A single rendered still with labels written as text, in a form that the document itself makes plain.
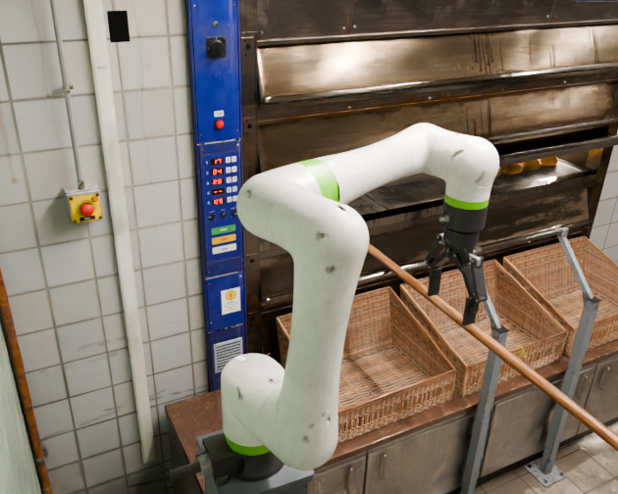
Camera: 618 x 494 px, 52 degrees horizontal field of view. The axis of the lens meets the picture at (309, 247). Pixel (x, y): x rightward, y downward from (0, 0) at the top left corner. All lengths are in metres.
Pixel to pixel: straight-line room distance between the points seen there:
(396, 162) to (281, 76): 0.95
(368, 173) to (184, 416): 1.51
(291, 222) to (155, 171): 1.13
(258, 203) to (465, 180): 0.45
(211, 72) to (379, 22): 0.65
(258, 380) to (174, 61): 1.11
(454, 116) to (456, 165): 1.35
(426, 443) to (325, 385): 1.50
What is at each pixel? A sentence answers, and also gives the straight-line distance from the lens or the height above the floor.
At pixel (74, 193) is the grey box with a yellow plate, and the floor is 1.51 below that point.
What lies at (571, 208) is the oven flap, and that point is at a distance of 3.39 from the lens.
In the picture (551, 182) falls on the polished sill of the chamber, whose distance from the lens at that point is 3.20.
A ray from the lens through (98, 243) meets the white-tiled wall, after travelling 2.17.
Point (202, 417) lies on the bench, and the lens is 2.49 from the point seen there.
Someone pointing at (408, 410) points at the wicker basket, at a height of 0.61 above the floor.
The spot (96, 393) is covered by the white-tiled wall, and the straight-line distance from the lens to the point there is 2.49.
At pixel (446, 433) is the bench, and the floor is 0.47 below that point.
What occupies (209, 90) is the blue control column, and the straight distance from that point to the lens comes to 2.06.
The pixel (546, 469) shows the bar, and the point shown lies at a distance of 3.26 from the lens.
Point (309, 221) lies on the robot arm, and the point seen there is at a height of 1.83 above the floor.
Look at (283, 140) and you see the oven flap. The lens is 2.26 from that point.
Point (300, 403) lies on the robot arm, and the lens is 1.15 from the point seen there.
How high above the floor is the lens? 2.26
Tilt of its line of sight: 28 degrees down
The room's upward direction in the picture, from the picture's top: 2 degrees clockwise
